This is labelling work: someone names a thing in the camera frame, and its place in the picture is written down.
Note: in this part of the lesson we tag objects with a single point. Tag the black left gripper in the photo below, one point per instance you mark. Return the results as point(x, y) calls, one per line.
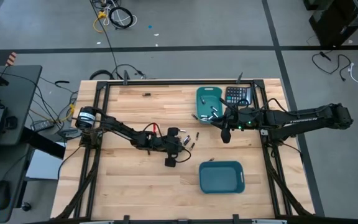
point(163, 143)

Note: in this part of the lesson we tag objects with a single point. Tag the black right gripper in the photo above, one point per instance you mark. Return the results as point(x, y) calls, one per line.
point(244, 118)

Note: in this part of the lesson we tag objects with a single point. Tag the light teal plastic bin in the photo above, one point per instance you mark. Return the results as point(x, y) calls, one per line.
point(207, 105)

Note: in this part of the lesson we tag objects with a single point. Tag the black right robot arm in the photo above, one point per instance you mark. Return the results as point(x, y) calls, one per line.
point(306, 118)

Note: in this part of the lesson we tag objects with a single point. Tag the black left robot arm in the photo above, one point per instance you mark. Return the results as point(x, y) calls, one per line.
point(117, 127)

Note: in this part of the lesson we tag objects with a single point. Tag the silver and black battery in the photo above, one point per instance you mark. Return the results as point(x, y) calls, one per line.
point(186, 140)

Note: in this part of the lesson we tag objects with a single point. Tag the black desk calculator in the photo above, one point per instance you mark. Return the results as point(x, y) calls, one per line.
point(236, 95)

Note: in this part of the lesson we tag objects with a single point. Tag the dark blue-teal plastic bin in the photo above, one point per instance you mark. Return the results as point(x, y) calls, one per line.
point(221, 177)

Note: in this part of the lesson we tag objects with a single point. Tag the yellow plug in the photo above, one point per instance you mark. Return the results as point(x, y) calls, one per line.
point(72, 109)

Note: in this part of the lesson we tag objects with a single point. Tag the white light bar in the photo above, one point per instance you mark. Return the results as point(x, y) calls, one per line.
point(269, 221)

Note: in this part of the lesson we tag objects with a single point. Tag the white board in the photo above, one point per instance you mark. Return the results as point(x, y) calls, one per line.
point(45, 165)

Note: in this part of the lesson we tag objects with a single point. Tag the black power adapter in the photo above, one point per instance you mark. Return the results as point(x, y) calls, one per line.
point(42, 125)

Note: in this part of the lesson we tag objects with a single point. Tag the black cabinet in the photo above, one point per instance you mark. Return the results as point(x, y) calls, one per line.
point(337, 21)

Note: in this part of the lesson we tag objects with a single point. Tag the grey desk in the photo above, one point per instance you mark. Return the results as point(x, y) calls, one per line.
point(23, 93)

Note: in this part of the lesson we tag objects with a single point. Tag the black caster wheel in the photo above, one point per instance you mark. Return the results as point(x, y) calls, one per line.
point(26, 206)

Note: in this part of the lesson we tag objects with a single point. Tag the small black desk device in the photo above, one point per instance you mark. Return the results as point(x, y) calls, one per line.
point(11, 122)

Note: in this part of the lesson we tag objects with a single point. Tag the black computer mouse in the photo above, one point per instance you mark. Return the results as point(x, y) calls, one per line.
point(0, 193)

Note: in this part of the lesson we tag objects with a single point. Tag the black frame clamp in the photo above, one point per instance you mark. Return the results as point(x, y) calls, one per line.
point(239, 77)
point(125, 77)
point(235, 218)
point(126, 218)

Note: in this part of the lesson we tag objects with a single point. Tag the black aluminium table frame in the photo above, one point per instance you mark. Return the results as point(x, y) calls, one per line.
point(179, 82)

